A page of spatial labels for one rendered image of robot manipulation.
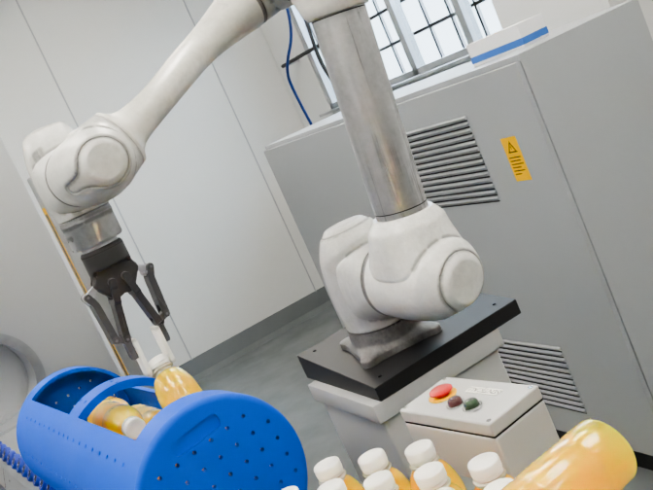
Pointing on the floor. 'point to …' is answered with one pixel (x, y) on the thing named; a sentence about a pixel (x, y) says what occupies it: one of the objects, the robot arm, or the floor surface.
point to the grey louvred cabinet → (532, 205)
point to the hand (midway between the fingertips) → (152, 351)
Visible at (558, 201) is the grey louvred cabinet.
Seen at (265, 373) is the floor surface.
